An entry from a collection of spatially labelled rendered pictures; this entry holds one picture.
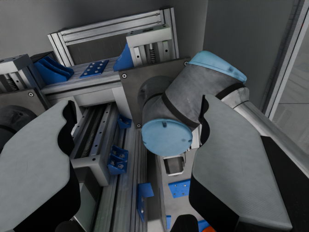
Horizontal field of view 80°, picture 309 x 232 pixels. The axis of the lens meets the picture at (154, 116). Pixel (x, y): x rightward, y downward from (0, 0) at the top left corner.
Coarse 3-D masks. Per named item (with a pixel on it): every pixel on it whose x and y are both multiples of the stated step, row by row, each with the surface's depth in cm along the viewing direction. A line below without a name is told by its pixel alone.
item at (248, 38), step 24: (216, 0) 117; (240, 0) 87; (264, 0) 70; (288, 0) 58; (216, 24) 118; (240, 24) 88; (264, 24) 70; (216, 48) 120; (240, 48) 89; (264, 48) 71; (264, 72) 71
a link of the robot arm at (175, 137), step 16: (160, 96) 44; (144, 112) 48; (160, 112) 42; (176, 112) 40; (144, 128) 42; (160, 128) 40; (176, 128) 39; (192, 128) 42; (144, 144) 44; (160, 144) 43; (176, 144) 42
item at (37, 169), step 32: (32, 128) 9; (64, 128) 9; (0, 160) 7; (32, 160) 7; (64, 160) 7; (0, 192) 6; (32, 192) 6; (64, 192) 6; (0, 224) 5; (32, 224) 5
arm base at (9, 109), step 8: (0, 112) 58; (8, 112) 58; (16, 112) 59; (24, 112) 60; (32, 112) 62; (0, 120) 56; (8, 120) 56; (16, 120) 58; (24, 120) 59; (8, 128) 54; (16, 128) 56
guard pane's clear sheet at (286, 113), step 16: (304, 32) 54; (304, 48) 54; (288, 64) 61; (304, 64) 54; (288, 80) 61; (304, 80) 55; (288, 96) 61; (304, 96) 55; (272, 112) 70; (288, 112) 62; (304, 112) 55; (288, 128) 62; (304, 128) 55; (304, 144) 56
